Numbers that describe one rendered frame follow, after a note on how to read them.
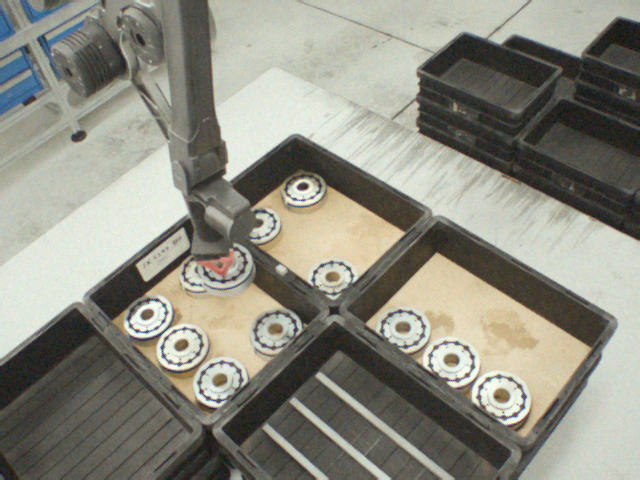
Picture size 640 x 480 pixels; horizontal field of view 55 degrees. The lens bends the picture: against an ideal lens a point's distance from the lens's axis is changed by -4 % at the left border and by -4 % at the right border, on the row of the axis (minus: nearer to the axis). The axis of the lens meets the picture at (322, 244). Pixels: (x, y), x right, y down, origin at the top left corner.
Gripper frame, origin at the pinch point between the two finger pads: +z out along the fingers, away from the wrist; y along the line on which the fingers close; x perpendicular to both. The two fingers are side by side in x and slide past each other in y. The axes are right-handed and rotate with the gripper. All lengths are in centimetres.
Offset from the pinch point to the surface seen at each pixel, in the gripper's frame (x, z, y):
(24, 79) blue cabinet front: 114, 65, 154
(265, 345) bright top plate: -6.4, 12.2, -11.1
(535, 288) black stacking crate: -57, 7, -5
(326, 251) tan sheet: -18.2, 15.3, 12.4
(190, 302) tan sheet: 10.1, 15.8, 1.7
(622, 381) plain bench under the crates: -76, 26, -17
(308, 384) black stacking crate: -14.2, 14.8, -18.2
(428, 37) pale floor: -71, 102, 215
